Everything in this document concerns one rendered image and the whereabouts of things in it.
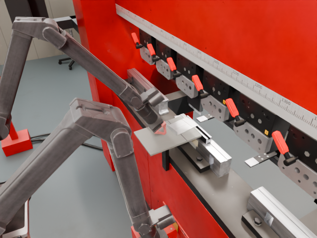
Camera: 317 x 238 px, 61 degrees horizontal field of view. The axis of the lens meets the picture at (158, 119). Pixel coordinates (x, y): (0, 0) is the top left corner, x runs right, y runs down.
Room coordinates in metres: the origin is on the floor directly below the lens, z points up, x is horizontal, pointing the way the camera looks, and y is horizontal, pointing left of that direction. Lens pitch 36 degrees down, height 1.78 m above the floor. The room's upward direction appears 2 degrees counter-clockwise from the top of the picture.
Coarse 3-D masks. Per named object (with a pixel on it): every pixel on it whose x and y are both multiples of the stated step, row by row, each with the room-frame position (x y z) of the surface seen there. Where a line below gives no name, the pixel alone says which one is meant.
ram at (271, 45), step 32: (128, 0) 1.57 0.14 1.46; (160, 0) 1.23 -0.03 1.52; (192, 0) 1.01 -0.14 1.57; (224, 0) 0.86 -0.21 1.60; (256, 0) 0.75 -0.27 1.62; (288, 0) 0.66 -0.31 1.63; (192, 32) 1.01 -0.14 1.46; (224, 32) 0.85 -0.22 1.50; (256, 32) 0.73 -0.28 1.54; (288, 32) 0.64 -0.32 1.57; (256, 64) 0.71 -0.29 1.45; (288, 64) 0.62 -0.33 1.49; (256, 96) 0.69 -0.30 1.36; (288, 96) 0.60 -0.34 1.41
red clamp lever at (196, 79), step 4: (192, 76) 0.92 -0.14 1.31; (196, 76) 0.92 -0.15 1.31; (196, 80) 0.91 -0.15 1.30; (196, 84) 0.90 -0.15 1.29; (200, 84) 0.90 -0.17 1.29; (196, 88) 0.90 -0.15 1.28; (200, 88) 0.89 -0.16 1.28; (200, 92) 0.88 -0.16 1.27; (200, 96) 0.86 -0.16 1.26; (204, 96) 0.86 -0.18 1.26
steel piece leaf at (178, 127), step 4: (180, 120) 1.06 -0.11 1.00; (172, 124) 1.04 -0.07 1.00; (176, 124) 1.03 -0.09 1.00; (180, 124) 1.03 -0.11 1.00; (184, 124) 1.03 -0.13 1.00; (188, 124) 1.03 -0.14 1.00; (172, 128) 0.98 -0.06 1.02; (176, 128) 1.00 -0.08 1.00; (180, 128) 1.00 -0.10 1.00; (184, 128) 1.00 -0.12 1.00; (188, 128) 1.00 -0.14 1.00; (176, 132) 0.95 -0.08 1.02; (180, 132) 0.97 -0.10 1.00
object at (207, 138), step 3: (189, 117) 1.09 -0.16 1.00; (192, 120) 1.06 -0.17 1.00; (198, 126) 1.02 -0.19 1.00; (198, 129) 1.00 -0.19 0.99; (201, 129) 0.99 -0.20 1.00; (201, 132) 0.98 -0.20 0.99; (204, 132) 0.97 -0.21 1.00; (201, 135) 0.95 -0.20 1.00; (204, 135) 0.96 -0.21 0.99; (207, 135) 0.95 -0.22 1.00; (201, 138) 0.95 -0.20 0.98; (204, 138) 0.93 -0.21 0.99; (207, 138) 0.92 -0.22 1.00; (210, 138) 0.93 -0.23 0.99; (204, 141) 0.93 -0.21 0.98; (207, 141) 0.92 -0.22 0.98; (210, 141) 0.93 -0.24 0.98
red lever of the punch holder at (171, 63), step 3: (168, 60) 1.09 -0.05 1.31; (171, 60) 1.09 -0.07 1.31; (168, 63) 1.09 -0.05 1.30; (171, 63) 1.08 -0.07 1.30; (174, 63) 1.09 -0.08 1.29; (171, 66) 1.07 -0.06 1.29; (174, 66) 1.07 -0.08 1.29; (171, 69) 1.07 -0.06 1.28; (174, 69) 1.06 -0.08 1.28; (174, 72) 1.06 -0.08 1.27; (174, 75) 1.04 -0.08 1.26; (177, 75) 1.04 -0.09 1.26; (180, 75) 1.05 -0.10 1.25
